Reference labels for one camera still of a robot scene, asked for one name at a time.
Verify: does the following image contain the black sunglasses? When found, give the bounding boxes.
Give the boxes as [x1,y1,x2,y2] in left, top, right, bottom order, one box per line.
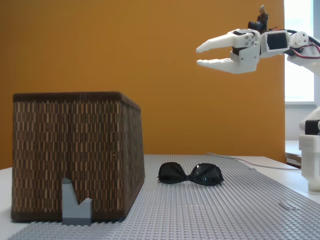
[157,161,225,187]

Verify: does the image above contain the brown woven bin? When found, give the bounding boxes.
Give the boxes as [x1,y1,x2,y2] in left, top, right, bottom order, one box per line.
[11,91,146,224]

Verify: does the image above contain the window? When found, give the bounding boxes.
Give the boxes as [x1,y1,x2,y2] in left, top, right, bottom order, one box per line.
[283,0,320,103]

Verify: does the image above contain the orange partition panel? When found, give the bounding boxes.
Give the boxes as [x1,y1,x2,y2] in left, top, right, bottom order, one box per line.
[0,0,286,171]

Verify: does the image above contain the grey studded baseplate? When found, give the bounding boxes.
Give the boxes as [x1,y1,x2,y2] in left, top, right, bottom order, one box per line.
[7,153,320,240]

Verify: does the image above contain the clear small brick plate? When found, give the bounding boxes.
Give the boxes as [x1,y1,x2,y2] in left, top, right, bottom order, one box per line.
[278,201,299,210]

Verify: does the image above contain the small black gripper camera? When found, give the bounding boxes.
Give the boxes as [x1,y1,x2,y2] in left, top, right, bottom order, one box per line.
[248,4,270,34]

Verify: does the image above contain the white cable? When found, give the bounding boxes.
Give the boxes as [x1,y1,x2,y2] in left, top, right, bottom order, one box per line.
[204,152,304,171]

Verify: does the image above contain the grey brick bracket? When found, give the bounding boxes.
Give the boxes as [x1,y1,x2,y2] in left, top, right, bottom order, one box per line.
[61,177,93,227]

